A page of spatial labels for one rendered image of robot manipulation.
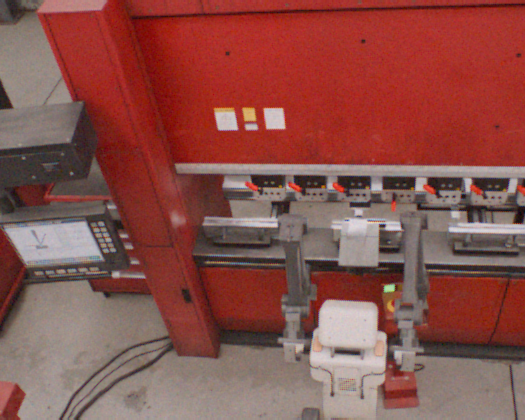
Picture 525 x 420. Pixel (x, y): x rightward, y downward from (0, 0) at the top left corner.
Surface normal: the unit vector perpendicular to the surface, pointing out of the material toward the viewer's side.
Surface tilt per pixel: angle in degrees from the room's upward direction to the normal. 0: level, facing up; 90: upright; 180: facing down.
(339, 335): 48
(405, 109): 90
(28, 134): 1
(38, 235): 90
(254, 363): 0
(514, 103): 90
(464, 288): 90
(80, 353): 0
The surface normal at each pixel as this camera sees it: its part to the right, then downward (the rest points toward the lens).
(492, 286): -0.15, 0.72
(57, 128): -0.11, -0.69
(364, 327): -0.19, 0.07
